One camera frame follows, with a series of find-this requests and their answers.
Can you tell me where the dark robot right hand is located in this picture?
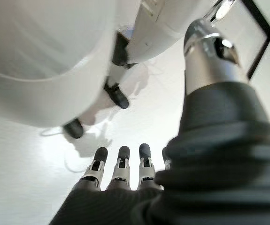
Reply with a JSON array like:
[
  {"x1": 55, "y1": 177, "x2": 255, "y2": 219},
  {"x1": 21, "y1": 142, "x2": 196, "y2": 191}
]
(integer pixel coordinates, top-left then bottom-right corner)
[{"x1": 49, "y1": 0, "x2": 270, "y2": 225}]

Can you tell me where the thin white cable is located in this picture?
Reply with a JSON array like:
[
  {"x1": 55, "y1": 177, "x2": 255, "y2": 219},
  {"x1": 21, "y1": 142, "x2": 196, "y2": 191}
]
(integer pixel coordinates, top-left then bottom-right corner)
[{"x1": 39, "y1": 128, "x2": 88, "y2": 173}]

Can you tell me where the black framed grey panel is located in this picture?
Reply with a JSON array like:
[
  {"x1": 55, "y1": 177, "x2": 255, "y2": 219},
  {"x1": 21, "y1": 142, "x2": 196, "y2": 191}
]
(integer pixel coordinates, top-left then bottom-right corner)
[{"x1": 216, "y1": 0, "x2": 270, "y2": 81}]

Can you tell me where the white robot left leg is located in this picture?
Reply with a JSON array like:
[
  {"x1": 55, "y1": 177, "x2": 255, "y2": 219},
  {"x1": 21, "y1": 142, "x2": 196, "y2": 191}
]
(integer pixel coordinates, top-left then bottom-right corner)
[{"x1": 103, "y1": 0, "x2": 220, "y2": 110}]

